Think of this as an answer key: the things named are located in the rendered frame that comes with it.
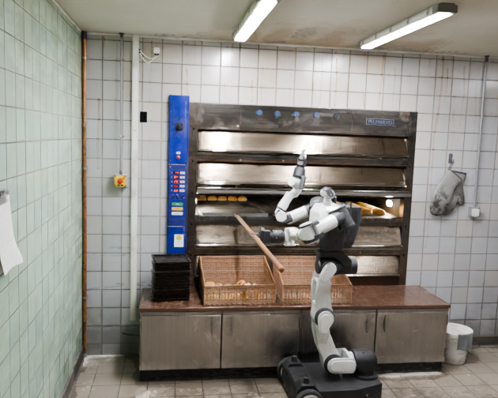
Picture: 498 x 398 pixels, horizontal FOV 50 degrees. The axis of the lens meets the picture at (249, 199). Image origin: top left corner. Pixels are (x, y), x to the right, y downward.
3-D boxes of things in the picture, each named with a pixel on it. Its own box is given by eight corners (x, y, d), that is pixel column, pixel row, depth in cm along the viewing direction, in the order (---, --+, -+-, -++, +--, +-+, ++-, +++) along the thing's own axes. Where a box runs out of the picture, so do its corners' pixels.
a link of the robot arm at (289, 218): (280, 227, 399) (308, 216, 397) (280, 228, 386) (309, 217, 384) (274, 213, 399) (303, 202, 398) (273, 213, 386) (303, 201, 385)
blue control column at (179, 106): (166, 289, 641) (169, 106, 615) (179, 289, 643) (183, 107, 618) (164, 354, 451) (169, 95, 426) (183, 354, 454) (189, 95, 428)
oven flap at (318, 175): (197, 184, 440) (197, 160, 444) (404, 188, 466) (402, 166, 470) (197, 182, 436) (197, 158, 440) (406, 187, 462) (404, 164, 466)
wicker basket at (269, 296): (198, 287, 448) (198, 255, 445) (264, 287, 458) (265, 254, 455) (202, 306, 401) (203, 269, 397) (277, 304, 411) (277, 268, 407)
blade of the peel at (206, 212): (268, 216, 453) (268, 213, 452) (202, 215, 444) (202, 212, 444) (260, 210, 488) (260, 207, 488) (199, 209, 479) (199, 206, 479)
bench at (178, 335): (141, 354, 451) (142, 287, 444) (414, 347, 487) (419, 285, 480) (137, 384, 396) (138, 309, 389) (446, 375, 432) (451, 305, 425)
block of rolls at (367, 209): (317, 205, 535) (317, 200, 535) (363, 206, 542) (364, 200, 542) (335, 215, 476) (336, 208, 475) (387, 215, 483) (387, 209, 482)
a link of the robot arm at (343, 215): (333, 232, 347) (348, 225, 354) (341, 229, 339) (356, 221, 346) (325, 216, 348) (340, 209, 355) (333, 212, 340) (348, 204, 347)
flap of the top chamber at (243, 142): (198, 152, 437) (198, 129, 441) (407, 159, 463) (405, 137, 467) (198, 150, 432) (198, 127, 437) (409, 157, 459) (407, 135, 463)
